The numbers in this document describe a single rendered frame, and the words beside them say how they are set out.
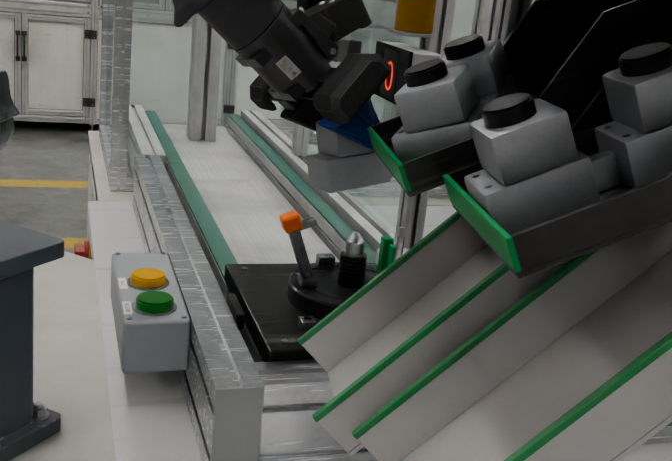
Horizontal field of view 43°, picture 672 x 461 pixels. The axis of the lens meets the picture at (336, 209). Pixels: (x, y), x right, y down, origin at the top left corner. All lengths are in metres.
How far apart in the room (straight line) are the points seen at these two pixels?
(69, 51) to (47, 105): 0.41
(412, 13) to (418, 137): 0.51
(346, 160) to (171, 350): 0.30
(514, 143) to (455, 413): 0.23
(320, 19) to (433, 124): 0.19
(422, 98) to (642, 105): 0.16
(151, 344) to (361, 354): 0.27
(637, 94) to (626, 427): 0.18
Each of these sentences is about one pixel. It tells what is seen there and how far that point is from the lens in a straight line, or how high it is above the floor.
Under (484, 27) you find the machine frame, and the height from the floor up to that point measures 1.24.
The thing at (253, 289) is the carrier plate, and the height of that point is 0.97.
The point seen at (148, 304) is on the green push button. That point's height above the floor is 0.97.
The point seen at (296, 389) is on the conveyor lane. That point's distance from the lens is 0.80.
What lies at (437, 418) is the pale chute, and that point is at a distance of 0.62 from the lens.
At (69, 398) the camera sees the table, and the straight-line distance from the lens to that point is 0.97.
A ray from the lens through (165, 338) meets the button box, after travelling 0.91.
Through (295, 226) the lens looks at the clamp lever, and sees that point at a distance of 0.90.
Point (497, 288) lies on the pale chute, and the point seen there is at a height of 1.13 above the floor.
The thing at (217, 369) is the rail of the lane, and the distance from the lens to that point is 0.81.
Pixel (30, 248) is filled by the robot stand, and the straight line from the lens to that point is 0.81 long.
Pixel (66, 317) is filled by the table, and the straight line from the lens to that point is 1.16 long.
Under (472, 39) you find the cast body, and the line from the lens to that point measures 0.64.
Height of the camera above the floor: 1.33
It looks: 16 degrees down
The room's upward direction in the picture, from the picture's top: 6 degrees clockwise
